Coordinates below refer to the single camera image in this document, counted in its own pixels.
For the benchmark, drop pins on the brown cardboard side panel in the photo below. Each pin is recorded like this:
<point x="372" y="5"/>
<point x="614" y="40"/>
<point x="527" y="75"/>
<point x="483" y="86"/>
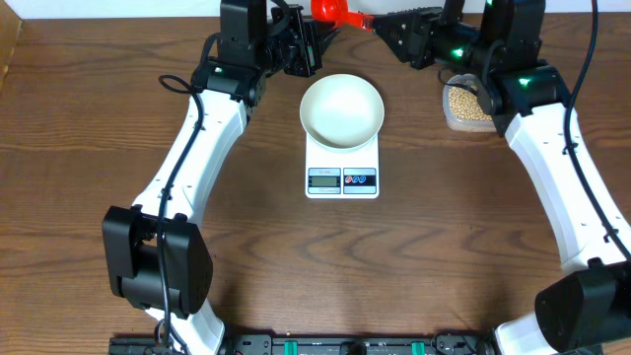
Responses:
<point x="10" y="31"/>

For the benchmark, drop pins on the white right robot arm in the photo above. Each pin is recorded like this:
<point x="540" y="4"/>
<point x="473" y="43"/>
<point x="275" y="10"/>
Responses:
<point x="534" y="111"/>

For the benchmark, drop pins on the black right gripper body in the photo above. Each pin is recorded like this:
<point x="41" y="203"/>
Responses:
<point x="455" y="42"/>

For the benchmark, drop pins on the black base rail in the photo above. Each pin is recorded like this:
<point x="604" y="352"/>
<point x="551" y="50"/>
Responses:
<point x="448" y="342"/>

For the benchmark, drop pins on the cream plastic bowl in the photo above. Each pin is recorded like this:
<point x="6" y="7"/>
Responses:
<point x="342" y="112"/>

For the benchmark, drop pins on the red plastic measuring scoop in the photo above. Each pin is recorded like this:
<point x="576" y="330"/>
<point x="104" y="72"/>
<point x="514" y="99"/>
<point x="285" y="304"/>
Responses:
<point x="336" y="12"/>

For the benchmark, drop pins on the white digital kitchen scale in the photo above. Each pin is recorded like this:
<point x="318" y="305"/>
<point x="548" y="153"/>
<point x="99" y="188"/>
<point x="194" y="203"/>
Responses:
<point x="342" y="175"/>

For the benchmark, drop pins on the clear container of soybeans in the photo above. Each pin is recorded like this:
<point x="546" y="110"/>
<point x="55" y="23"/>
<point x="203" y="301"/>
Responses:
<point x="461" y="108"/>

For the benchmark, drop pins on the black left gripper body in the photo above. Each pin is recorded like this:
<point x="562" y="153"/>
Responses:
<point x="287" y="47"/>

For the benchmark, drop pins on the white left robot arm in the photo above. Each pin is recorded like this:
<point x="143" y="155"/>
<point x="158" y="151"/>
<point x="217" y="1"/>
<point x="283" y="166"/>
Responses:
<point x="155" y="255"/>

